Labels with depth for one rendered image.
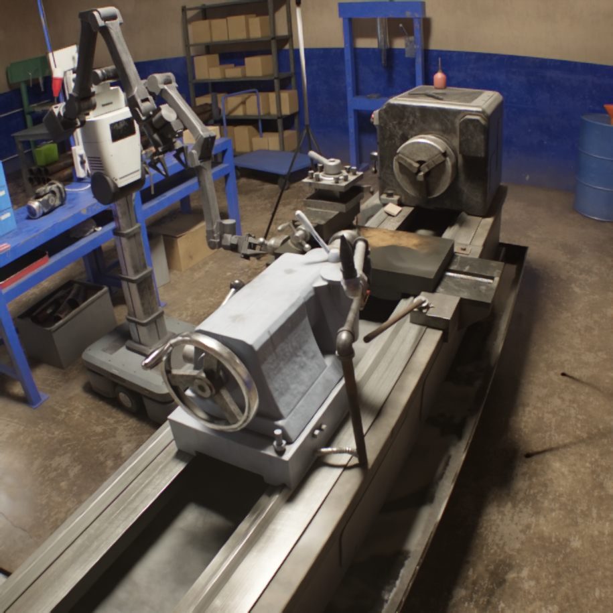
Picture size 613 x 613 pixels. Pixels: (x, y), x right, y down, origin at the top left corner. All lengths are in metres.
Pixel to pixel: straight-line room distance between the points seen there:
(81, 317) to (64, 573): 2.32
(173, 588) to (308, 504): 0.35
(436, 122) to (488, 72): 3.31
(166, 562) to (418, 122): 1.96
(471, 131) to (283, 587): 1.87
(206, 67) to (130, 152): 4.25
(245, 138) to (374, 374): 5.17
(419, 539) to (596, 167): 3.99
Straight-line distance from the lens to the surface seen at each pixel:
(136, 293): 2.59
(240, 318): 1.12
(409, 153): 2.27
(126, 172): 2.38
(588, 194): 5.15
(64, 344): 3.25
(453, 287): 1.81
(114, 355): 2.79
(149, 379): 2.56
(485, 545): 2.14
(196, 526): 1.30
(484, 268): 1.95
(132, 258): 2.52
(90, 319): 3.37
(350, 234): 1.54
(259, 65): 6.17
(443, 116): 2.41
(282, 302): 1.16
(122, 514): 1.22
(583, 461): 2.54
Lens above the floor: 1.74
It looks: 29 degrees down
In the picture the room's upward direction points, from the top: 5 degrees counter-clockwise
